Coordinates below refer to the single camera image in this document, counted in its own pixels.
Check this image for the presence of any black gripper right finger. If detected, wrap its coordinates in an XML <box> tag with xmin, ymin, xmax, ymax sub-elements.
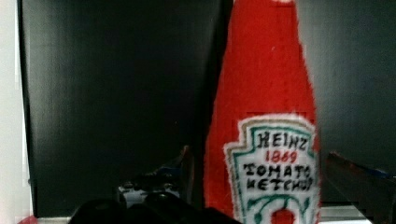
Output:
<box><xmin>325</xmin><ymin>152</ymin><xmax>396</xmax><ymax>224</ymax></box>

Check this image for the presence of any red plush ketchup bottle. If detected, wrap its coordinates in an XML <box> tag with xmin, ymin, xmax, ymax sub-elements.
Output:
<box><xmin>204</xmin><ymin>0</ymin><xmax>320</xmax><ymax>224</ymax></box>

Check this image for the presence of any black silver toaster oven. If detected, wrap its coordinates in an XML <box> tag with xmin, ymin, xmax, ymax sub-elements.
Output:
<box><xmin>18</xmin><ymin>0</ymin><xmax>395</xmax><ymax>217</ymax></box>

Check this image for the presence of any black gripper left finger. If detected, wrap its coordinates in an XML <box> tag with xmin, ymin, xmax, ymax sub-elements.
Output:
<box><xmin>116</xmin><ymin>145</ymin><xmax>195</xmax><ymax>209</ymax></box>

